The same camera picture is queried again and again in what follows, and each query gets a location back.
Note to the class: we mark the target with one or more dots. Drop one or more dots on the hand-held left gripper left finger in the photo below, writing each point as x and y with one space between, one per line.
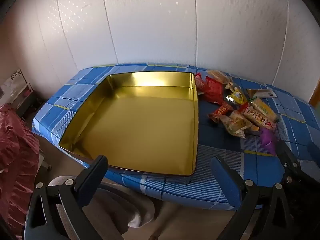
91 177

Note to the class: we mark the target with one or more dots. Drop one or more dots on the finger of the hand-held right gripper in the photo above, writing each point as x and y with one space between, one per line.
287 158
315 151

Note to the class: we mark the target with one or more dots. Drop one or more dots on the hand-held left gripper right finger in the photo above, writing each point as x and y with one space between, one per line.
225 177

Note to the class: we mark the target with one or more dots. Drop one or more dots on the purple wrapper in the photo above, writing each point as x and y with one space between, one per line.
267 140

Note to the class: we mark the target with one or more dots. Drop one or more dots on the gold tin box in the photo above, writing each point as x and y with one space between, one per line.
140 130

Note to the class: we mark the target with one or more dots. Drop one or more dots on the white long snack packet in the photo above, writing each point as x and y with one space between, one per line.
265 93

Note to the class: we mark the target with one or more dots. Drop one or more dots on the grey chair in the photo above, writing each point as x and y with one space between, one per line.
112 205

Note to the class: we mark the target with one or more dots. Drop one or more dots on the blue plaid tablecloth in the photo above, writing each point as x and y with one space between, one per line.
220 142

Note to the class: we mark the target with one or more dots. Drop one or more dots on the red white patterned packet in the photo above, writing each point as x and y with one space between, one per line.
257 118

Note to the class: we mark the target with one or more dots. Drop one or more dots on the tan pastry packet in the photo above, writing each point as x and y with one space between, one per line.
237 126

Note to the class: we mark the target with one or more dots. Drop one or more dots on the orange yellow snack packet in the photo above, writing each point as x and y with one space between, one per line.
263 108

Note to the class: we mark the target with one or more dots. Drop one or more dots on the small red snack packet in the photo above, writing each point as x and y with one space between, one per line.
221 111

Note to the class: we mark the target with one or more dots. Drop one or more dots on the red ruffled cloth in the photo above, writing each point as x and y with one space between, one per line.
17 155

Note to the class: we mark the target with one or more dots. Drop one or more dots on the yellow green candy packet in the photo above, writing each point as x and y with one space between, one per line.
237 96

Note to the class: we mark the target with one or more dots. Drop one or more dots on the large red snack packet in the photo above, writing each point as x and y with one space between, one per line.
212 90

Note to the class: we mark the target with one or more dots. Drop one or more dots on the narrow red snack packet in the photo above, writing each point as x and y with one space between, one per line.
199 81

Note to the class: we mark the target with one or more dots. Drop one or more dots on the clear biscuit packet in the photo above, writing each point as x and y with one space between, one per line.
218 76

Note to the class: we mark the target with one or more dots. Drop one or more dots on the white shelf unit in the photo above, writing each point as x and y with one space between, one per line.
20 97

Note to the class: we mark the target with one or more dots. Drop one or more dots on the floral white box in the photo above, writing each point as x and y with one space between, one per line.
18 76

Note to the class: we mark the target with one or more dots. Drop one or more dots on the orange wooden door frame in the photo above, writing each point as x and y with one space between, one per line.
315 97

